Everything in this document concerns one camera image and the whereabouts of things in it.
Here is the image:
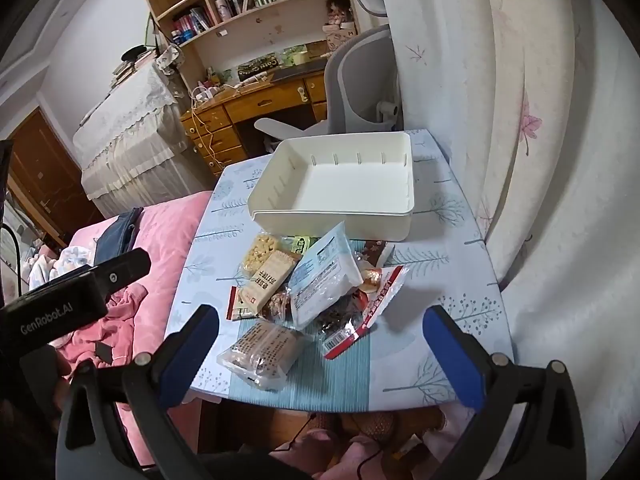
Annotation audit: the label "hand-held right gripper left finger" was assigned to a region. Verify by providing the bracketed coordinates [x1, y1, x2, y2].
[56, 304, 228, 480]

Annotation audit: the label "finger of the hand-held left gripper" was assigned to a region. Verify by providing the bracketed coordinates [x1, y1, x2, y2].
[92, 247, 152, 297]

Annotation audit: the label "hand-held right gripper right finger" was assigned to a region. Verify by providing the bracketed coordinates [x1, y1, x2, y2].
[422, 305, 587, 480]

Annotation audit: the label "clear brown cake packet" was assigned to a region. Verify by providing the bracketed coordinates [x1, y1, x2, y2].
[217, 319, 313, 392]

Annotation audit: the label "red white dark snack packet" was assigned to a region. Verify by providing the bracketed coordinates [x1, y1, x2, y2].
[315, 265, 411, 360]

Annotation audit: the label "long beige biscuit packet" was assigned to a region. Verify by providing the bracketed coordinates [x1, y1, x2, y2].
[227, 250, 303, 322]

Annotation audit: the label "puffed rice cracker packet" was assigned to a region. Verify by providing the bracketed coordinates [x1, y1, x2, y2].
[242, 232, 281, 278]

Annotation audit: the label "large white blue packet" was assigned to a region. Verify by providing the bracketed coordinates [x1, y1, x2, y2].
[286, 221, 364, 331]

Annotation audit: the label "white plastic tray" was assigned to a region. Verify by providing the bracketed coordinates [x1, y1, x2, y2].
[247, 130, 417, 242]

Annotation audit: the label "navy blue cloth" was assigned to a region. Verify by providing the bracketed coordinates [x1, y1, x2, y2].
[92, 207, 146, 266]

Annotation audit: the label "pink blanket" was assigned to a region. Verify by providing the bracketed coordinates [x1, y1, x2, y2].
[27, 191, 213, 466]

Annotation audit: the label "brown wicker basket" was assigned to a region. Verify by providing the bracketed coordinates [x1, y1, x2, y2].
[350, 407, 446, 443]

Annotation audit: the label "small clear nut packet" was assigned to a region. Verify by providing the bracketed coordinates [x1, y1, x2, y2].
[260, 287, 293, 321]

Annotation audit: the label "gold wrapped candy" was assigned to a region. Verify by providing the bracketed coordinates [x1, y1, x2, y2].
[359, 266, 383, 293]

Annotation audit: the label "wooden door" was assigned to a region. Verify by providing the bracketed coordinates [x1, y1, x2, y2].
[7, 109, 93, 248]

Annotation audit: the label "lace covered cabinet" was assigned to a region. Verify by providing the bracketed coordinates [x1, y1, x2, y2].
[72, 62, 193, 216]

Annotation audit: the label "brown chocolate packet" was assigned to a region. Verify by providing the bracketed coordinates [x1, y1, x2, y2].
[357, 240, 396, 267]

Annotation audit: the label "person's pink clothed legs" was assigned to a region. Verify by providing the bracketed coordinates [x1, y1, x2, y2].
[270, 410, 451, 480]

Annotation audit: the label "small green packet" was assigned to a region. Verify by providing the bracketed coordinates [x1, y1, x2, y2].
[287, 235, 321, 256]

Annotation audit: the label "stack of books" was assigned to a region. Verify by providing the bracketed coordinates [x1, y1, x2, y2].
[111, 57, 156, 88]

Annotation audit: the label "floral fabric bag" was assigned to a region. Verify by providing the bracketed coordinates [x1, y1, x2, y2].
[152, 45, 181, 76]

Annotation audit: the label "wooden desk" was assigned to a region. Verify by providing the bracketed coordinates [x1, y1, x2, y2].
[180, 55, 333, 178]

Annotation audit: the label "white floral curtain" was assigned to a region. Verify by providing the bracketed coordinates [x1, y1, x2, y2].
[372, 0, 640, 480]

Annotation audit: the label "wooden bookshelf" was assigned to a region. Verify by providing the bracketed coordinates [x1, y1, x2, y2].
[141, 0, 362, 68]

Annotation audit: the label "grey office chair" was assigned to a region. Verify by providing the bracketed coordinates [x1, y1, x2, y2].
[254, 0, 403, 153]

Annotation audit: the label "doll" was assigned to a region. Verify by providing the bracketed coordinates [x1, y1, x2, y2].
[322, 0, 358, 36]

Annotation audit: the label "black cable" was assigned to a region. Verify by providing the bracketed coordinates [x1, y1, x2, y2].
[0, 225, 24, 306]

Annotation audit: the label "white cables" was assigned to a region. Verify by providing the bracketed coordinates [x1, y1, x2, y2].
[187, 85, 236, 171]

